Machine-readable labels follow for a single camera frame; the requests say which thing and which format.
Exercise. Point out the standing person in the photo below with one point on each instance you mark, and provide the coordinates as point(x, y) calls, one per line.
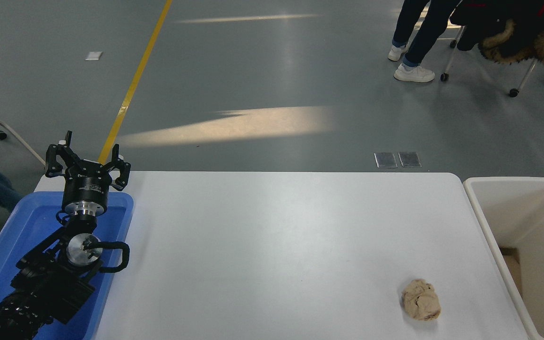
point(425, 33)

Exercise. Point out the silver floor plate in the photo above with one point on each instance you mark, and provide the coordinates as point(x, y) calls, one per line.
point(409, 159)
point(386, 160)

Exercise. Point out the blue plastic tray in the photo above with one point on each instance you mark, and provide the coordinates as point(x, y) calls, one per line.
point(21, 226)

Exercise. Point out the dark coat with fur trim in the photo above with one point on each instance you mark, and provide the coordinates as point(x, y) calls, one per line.
point(517, 28)

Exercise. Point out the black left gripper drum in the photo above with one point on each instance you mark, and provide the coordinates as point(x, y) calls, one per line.
point(86, 185)

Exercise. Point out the metal-legged wheeled chair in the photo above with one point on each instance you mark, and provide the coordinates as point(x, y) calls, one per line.
point(522, 80)

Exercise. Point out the large pale bin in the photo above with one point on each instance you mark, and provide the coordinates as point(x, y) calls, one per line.
point(513, 212)

